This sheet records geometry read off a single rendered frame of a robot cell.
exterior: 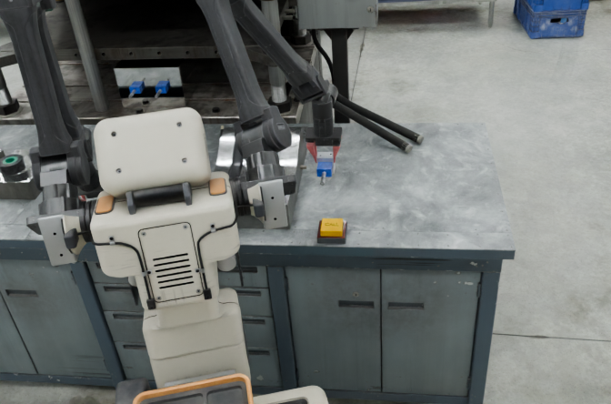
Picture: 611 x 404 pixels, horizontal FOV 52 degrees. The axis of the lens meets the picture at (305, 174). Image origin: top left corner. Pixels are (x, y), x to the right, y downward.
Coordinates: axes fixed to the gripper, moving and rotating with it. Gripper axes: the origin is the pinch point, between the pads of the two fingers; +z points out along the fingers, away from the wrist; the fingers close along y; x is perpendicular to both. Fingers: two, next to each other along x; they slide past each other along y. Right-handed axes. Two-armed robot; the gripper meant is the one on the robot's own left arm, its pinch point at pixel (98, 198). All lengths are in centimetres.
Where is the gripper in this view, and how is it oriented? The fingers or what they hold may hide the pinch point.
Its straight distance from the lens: 178.4
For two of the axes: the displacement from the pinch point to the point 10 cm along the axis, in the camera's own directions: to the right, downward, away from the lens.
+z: -0.3, 5.1, 8.6
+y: -9.8, 1.7, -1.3
